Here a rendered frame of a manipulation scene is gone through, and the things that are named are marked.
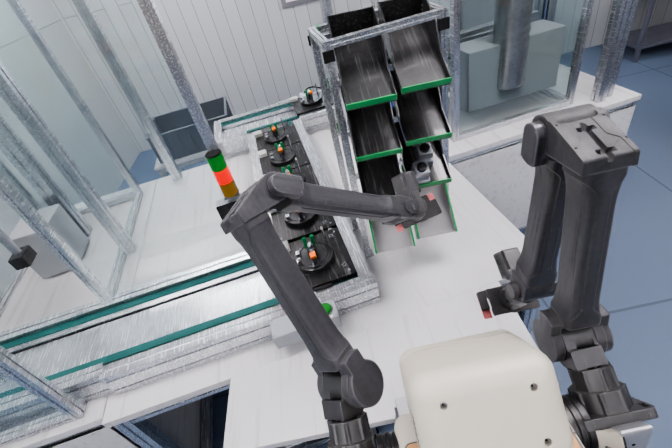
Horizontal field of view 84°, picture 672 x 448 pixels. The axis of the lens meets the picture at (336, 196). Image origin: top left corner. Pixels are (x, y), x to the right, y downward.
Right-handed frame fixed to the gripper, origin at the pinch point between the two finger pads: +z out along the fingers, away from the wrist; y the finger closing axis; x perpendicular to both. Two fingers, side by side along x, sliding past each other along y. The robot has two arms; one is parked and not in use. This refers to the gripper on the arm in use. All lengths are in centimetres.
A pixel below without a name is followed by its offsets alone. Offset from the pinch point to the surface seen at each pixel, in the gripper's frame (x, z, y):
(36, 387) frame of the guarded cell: 2, -27, 114
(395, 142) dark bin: -19.8, -14.6, -3.3
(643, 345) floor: 95, 94, -76
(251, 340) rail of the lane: 15, 0, 64
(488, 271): 26.4, 17.7, -14.9
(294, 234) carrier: -14.2, 20.1, 43.0
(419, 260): 13.9, 22.6, 4.3
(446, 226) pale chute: 7.0, 12.7, -8.7
